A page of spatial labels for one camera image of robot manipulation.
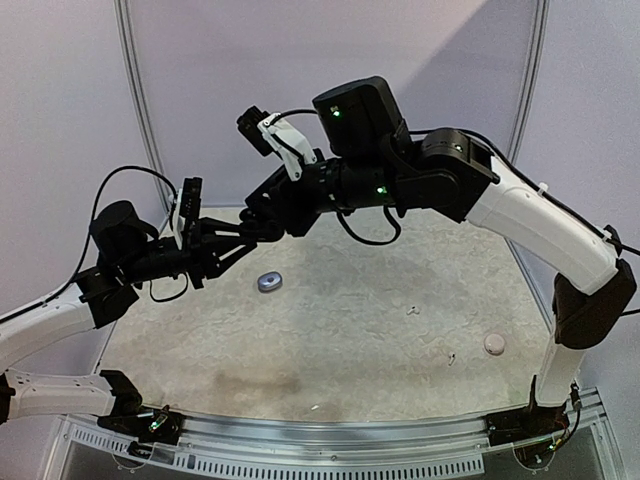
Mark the aluminium frame post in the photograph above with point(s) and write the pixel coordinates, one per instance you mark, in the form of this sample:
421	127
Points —
529	79
124	20

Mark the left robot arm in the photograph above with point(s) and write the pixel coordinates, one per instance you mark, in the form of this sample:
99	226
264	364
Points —
130	253

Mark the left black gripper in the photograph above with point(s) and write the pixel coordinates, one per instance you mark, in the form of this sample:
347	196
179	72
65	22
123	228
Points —
201	249

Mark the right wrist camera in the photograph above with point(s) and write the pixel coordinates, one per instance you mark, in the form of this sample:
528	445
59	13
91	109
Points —
271	133

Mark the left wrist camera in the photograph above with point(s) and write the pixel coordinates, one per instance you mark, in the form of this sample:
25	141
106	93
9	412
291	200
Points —
186	205

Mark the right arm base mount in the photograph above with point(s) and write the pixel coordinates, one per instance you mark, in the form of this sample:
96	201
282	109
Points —
526	423

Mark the left aluminium frame post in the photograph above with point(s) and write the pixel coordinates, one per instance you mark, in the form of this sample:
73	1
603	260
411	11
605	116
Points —
124	20

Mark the right aluminium frame post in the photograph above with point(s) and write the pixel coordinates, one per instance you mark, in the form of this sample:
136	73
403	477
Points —
529	79

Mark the black earbud charging case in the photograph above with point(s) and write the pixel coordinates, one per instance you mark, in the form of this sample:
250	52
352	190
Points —
262	229

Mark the slotted white cable duct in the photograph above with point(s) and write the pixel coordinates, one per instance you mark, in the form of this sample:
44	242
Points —
93	455

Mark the aluminium front rail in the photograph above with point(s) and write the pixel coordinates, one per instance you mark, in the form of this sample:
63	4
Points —
436	438

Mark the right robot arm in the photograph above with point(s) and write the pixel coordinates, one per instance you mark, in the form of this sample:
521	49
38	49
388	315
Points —
377	161

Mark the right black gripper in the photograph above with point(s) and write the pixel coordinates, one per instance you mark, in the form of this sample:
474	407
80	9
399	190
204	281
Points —
288	203

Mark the white round charging case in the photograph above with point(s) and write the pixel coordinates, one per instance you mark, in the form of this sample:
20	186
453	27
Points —
494	344

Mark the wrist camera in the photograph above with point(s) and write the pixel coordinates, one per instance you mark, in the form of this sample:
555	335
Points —
186	205
271	133

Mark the blue earbud charging case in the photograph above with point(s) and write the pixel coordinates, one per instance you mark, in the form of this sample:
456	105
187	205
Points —
269	282

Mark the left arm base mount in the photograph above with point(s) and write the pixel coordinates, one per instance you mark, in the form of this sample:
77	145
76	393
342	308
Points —
146	424

